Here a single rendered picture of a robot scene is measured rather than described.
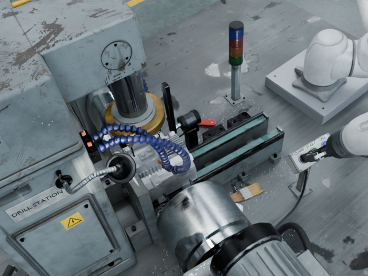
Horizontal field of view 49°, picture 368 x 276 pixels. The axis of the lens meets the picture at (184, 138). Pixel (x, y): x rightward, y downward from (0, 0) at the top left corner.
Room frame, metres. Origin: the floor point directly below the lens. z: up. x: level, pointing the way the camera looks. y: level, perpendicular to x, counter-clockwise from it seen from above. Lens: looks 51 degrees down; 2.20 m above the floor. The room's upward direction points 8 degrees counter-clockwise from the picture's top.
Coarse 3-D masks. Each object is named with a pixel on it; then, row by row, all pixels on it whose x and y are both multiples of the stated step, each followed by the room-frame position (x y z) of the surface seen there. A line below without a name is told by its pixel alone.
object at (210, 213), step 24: (192, 192) 0.64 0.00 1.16; (216, 192) 0.64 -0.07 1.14; (168, 216) 0.59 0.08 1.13; (192, 216) 0.56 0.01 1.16; (216, 216) 0.55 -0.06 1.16; (240, 216) 0.56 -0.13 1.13; (168, 240) 0.54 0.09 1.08; (192, 240) 0.49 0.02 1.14; (216, 240) 0.48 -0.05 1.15; (192, 264) 0.45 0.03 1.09
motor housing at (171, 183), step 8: (168, 136) 0.96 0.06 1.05; (176, 136) 0.91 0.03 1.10; (176, 144) 0.87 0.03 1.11; (184, 144) 0.87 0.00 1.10; (168, 152) 0.85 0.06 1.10; (176, 160) 0.82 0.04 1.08; (192, 160) 0.83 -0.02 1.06; (192, 168) 0.81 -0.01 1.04; (160, 176) 0.78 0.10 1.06; (168, 176) 0.77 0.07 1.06; (176, 176) 0.78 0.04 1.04; (184, 176) 0.78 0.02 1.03; (192, 176) 0.80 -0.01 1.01; (168, 184) 0.76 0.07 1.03; (176, 184) 0.77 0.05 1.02; (152, 192) 0.74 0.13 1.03; (160, 192) 0.74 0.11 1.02; (168, 192) 0.76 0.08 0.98; (152, 200) 0.73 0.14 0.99
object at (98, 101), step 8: (104, 88) 1.15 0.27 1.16; (88, 96) 1.18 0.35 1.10; (96, 96) 1.13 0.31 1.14; (104, 96) 1.11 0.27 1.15; (112, 96) 1.09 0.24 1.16; (88, 104) 1.14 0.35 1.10; (96, 104) 1.10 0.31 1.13; (104, 104) 1.08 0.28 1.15; (88, 112) 1.13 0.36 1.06; (96, 112) 1.07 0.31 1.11; (104, 112) 1.05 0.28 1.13; (96, 120) 1.05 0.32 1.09; (104, 120) 1.02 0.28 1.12; (96, 128) 1.06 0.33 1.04; (120, 144) 1.01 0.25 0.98
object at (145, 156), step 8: (136, 144) 0.87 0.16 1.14; (144, 144) 0.88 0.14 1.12; (128, 152) 0.84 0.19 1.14; (136, 152) 0.85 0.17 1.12; (144, 152) 0.83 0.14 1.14; (152, 152) 0.84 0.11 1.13; (136, 160) 0.82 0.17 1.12; (144, 160) 0.82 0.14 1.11; (152, 160) 0.79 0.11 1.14; (160, 160) 0.80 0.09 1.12; (136, 168) 0.77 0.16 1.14; (144, 168) 0.78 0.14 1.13; (152, 168) 0.79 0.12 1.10; (160, 168) 0.80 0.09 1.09; (144, 176) 0.77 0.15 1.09
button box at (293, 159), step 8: (320, 136) 0.84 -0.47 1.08; (328, 136) 0.84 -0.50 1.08; (312, 144) 0.81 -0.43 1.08; (320, 144) 0.81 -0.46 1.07; (296, 152) 0.79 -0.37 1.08; (304, 152) 0.79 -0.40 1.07; (288, 160) 0.78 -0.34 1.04; (296, 160) 0.76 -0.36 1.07; (296, 168) 0.74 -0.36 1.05; (304, 168) 0.74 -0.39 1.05
